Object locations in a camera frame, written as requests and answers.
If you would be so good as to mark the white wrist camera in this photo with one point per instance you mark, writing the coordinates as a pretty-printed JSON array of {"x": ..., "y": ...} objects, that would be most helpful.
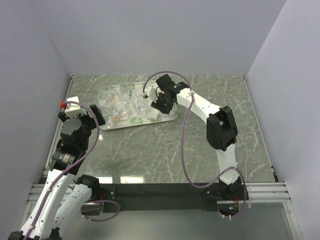
[
  {"x": 150, "y": 93},
  {"x": 72, "y": 110}
]

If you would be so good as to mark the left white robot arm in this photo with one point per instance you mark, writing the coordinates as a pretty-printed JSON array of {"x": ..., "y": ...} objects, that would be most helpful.
[{"x": 64, "y": 166}]

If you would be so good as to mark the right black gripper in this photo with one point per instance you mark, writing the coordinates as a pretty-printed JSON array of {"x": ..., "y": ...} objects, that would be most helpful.
[{"x": 157, "y": 106}]

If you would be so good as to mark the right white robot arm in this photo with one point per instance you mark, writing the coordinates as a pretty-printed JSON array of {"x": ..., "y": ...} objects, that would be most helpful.
[{"x": 221, "y": 131}]

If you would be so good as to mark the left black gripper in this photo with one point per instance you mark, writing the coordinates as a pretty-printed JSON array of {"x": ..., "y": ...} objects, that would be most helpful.
[{"x": 90, "y": 119}]

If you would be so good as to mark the black base beam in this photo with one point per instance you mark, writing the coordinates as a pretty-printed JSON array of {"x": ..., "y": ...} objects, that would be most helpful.
[{"x": 169, "y": 196}]

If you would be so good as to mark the aluminium frame rail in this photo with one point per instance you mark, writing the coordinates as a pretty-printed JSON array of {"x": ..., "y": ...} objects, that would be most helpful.
[{"x": 258, "y": 192}]

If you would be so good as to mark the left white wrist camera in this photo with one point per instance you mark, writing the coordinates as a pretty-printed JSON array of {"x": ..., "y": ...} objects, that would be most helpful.
[{"x": 72, "y": 110}]

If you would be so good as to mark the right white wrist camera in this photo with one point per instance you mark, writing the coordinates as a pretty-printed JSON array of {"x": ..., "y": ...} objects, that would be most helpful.
[{"x": 150, "y": 93}]

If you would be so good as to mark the clear glass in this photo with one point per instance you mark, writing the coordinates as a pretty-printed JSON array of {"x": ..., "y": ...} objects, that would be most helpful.
[
  {"x": 138, "y": 91},
  {"x": 122, "y": 92},
  {"x": 139, "y": 104},
  {"x": 109, "y": 118},
  {"x": 171, "y": 113},
  {"x": 121, "y": 108},
  {"x": 104, "y": 97}
]

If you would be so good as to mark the floral white serving tray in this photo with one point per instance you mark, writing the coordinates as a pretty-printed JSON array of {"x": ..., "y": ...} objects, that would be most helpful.
[{"x": 152, "y": 116}]

